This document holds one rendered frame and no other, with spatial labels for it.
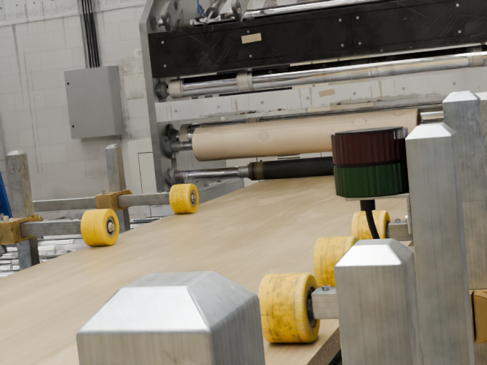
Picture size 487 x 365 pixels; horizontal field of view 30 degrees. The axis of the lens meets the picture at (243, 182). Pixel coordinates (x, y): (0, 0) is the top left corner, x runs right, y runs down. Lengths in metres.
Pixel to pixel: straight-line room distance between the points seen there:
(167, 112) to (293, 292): 2.29
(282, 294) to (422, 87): 2.05
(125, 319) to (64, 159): 11.04
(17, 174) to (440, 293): 1.54
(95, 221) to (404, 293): 1.57
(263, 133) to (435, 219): 2.48
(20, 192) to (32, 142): 9.34
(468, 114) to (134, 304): 0.74
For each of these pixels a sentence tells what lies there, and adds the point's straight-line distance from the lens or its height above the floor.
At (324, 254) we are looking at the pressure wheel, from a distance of 1.27.
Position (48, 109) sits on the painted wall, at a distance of 11.31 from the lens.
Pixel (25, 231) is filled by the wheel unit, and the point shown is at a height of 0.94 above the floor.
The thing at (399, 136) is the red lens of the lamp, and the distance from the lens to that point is 0.70.
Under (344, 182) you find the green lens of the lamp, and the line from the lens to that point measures 0.70.
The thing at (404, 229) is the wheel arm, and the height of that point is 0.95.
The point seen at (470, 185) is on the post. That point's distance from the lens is 0.94.
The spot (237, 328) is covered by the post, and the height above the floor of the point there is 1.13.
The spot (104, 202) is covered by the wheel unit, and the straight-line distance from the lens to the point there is 2.50.
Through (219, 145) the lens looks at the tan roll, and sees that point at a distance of 3.21.
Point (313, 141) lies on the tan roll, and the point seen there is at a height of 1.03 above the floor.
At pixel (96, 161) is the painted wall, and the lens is 11.01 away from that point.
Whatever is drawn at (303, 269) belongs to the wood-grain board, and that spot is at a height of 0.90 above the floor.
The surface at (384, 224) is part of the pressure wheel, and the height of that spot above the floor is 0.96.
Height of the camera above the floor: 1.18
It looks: 5 degrees down
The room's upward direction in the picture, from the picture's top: 6 degrees counter-clockwise
